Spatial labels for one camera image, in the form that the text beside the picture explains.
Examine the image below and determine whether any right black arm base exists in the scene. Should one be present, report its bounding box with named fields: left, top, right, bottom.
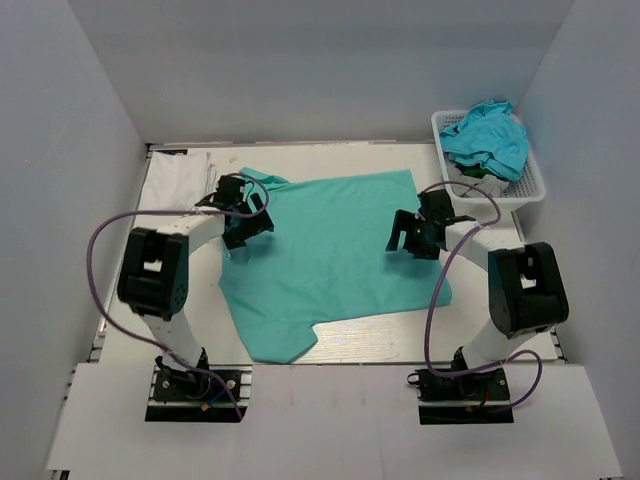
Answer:
left=407, top=369, right=514, bottom=425

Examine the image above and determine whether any folded white t shirt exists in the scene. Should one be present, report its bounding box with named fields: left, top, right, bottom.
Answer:
left=138, top=152, right=217, bottom=211

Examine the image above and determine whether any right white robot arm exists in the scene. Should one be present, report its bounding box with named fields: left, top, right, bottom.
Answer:
left=386, top=190, right=569, bottom=399

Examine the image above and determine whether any white grey cloth in basket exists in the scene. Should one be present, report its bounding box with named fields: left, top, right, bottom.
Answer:
left=447, top=166, right=509, bottom=198

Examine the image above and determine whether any white plastic basket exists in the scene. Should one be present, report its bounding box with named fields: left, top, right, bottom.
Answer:
left=431, top=110, right=546, bottom=213

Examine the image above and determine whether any teal green t shirt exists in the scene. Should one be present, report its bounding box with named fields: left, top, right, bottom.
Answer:
left=219, top=169, right=442, bottom=364

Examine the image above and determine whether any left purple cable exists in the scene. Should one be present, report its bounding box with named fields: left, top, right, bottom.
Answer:
left=86, top=177, right=272, bottom=420

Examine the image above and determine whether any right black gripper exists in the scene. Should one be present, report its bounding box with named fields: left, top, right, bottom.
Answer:
left=387, top=210, right=442, bottom=261

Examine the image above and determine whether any blue t shirt in basket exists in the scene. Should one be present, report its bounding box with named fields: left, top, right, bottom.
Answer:
left=439, top=100, right=529, bottom=182

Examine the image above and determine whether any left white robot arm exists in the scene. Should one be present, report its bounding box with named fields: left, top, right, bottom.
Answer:
left=117, top=173, right=274, bottom=399

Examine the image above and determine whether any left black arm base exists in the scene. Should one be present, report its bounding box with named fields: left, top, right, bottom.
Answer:
left=145, top=356, right=252, bottom=424

